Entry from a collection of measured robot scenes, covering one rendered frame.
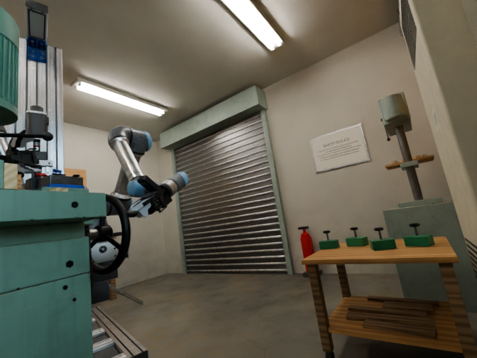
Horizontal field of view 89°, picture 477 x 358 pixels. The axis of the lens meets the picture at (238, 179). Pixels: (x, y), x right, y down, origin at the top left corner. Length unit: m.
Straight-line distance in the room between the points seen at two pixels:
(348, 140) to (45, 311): 3.06
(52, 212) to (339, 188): 2.94
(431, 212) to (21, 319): 2.16
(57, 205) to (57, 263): 0.15
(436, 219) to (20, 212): 2.18
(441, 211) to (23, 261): 2.18
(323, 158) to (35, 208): 3.01
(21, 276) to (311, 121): 3.21
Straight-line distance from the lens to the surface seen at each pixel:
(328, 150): 3.27
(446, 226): 2.19
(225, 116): 3.85
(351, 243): 1.72
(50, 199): 0.64
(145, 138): 1.48
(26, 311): 0.70
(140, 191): 1.15
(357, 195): 3.17
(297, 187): 3.36
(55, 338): 0.74
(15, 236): 0.71
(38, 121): 1.74
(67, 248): 0.73
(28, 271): 0.70
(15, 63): 1.02
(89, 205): 0.67
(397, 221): 2.19
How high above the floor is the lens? 0.78
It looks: 10 degrees up
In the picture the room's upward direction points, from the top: 8 degrees counter-clockwise
